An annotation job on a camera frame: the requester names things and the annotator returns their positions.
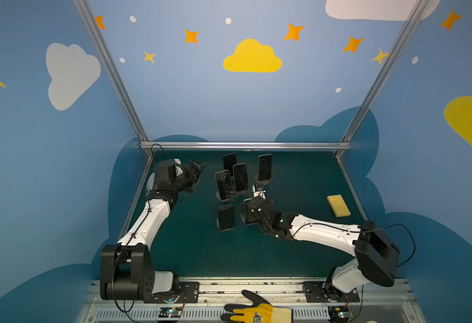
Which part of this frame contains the silver phone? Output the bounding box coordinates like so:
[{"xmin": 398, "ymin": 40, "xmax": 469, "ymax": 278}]
[{"xmin": 214, "ymin": 170, "xmax": 234, "ymax": 201}]

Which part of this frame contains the black phone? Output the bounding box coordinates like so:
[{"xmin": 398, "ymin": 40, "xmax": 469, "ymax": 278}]
[
  {"xmin": 258, "ymin": 154, "xmax": 273, "ymax": 182},
  {"xmin": 217, "ymin": 204, "xmax": 235, "ymax": 231},
  {"xmin": 222, "ymin": 153, "xmax": 237, "ymax": 176}
]

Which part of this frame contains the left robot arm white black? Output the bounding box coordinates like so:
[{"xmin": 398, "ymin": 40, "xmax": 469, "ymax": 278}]
[{"xmin": 100, "ymin": 159, "xmax": 207, "ymax": 304}]

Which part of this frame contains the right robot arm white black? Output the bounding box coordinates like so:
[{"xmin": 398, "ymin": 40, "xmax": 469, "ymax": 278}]
[{"xmin": 242, "ymin": 196, "xmax": 400, "ymax": 301}]

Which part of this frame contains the round wooden phone stand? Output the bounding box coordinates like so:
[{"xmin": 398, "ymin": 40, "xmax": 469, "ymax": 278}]
[{"xmin": 253, "ymin": 174, "xmax": 270, "ymax": 187}]

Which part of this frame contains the pink phone middle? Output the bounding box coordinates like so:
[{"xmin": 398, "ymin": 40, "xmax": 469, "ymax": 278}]
[{"xmin": 233, "ymin": 163, "xmax": 248, "ymax": 193}]

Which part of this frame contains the black phone on wooden stand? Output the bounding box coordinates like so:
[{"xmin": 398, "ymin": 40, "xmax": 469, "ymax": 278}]
[{"xmin": 258, "ymin": 154, "xmax": 273, "ymax": 182}]

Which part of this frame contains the yellow sponge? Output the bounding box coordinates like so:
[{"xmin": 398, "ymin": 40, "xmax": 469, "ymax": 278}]
[{"xmin": 327, "ymin": 195, "xmax": 351, "ymax": 217}]

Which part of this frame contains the yellow black work glove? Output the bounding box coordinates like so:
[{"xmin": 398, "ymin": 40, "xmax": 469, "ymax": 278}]
[{"xmin": 221, "ymin": 289, "xmax": 293, "ymax": 323}]

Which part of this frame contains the right green circuit board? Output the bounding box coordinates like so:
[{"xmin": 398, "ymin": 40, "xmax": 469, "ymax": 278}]
[{"xmin": 327, "ymin": 307, "xmax": 350, "ymax": 323}]

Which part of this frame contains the green circuit board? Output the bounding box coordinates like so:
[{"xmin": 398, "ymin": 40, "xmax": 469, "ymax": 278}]
[
  {"xmin": 327, "ymin": 307, "xmax": 350, "ymax": 323},
  {"xmin": 158, "ymin": 307, "xmax": 183, "ymax": 319}
]

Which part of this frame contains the left green circuit board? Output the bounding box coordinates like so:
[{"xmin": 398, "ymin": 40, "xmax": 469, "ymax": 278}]
[{"xmin": 158, "ymin": 307, "xmax": 183, "ymax": 319}]

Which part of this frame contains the aluminium frame rear bar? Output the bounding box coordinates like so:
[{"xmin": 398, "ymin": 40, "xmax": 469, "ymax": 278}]
[{"xmin": 140, "ymin": 141, "xmax": 351, "ymax": 151}]

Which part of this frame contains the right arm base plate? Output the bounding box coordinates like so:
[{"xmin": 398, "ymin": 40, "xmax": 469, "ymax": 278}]
[{"xmin": 303, "ymin": 281, "xmax": 360, "ymax": 303}]

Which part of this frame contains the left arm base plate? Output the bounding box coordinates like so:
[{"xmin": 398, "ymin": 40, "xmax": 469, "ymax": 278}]
[{"xmin": 144, "ymin": 281, "xmax": 200, "ymax": 304}]

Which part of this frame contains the aluminium frame left post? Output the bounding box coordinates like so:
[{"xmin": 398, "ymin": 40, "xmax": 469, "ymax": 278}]
[{"xmin": 72, "ymin": 0, "xmax": 148, "ymax": 141}]

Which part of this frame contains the aluminium frame post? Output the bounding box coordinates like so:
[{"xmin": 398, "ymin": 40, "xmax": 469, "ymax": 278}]
[
  {"xmin": 341, "ymin": 0, "xmax": 430, "ymax": 149},
  {"xmin": 72, "ymin": 0, "xmax": 148, "ymax": 141}
]

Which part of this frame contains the aluminium frame right post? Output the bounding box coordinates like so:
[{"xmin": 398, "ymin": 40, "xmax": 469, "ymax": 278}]
[{"xmin": 341, "ymin": 0, "xmax": 430, "ymax": 149}]

